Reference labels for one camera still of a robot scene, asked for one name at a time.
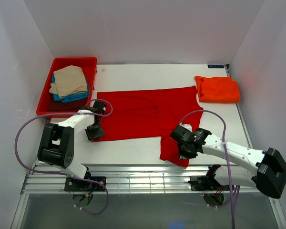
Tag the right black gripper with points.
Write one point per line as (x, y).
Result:
(186, 156)

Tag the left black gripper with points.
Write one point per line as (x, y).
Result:
(98, 133)

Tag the red t shirt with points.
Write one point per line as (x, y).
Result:
(151, 113)

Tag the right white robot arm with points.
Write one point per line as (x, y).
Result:
(263, 170)

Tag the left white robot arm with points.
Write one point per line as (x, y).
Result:
(58, 140)

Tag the blue folded t shirt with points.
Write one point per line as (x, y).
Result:
(72, 97)

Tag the dark maroon folded t shirt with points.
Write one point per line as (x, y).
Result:
(66, 107)

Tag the red plastic bin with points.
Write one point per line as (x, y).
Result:
(88, 65)

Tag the beige folded t shirt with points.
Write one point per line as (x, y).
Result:
(68, 80)

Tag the folded orange t shirt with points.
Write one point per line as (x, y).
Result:
(221, 90)

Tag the blue table label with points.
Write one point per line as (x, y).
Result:
(215, 66)

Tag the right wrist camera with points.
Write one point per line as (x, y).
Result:
(182, 133)

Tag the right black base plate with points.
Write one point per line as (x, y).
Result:
(204, 183)

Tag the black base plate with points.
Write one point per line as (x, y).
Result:
(204, 183)
(75, 185)

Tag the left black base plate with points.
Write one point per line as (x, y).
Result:
(75, 185)

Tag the aluminium rail frame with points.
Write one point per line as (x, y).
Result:
(145, 192)

